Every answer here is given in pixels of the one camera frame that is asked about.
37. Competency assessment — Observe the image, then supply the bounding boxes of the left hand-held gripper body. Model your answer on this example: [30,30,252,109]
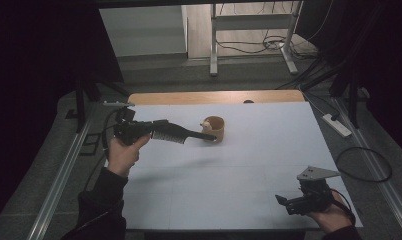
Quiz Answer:
[102,100,157,147]

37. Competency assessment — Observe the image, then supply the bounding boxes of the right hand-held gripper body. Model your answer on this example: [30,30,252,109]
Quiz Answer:
[285,165,341,216]

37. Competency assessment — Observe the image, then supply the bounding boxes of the wooden cup with duck figure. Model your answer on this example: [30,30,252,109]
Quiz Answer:
[199,115,226,144]

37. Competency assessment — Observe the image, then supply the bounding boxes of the person's left hand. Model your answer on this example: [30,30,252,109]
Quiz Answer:
[107,133,152,178]

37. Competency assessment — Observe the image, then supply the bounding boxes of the person's right hand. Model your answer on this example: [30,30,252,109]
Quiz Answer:
[305,191,355,234]

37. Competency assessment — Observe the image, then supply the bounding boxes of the black tripod stand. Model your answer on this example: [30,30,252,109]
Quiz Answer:
[300,59,370,129]
[73,74,132,134]

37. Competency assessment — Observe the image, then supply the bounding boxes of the white table mat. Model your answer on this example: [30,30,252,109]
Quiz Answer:
[98,101,363,232]

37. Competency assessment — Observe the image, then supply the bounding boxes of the white power strip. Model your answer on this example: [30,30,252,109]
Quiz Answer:
[322,113,353,138]

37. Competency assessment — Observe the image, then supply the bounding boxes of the black curtain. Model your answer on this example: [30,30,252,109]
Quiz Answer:
[295,0,402,158]
[0,0,123,228]

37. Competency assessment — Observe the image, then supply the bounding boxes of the white metal stand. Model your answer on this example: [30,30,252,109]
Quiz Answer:
[209,0,305,77]

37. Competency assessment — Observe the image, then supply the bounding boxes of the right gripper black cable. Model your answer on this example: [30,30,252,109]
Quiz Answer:
[330,188,357,226]

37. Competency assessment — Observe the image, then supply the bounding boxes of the looped black cable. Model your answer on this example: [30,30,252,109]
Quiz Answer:
[334,146,393,184]

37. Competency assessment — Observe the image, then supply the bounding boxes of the aluminium rail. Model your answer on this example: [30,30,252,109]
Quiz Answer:
[27,103,97,240]
[333,98,402,239]

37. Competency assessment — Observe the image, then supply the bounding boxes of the tangled black floor cables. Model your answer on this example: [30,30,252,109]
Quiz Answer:
[215,29,320,61]

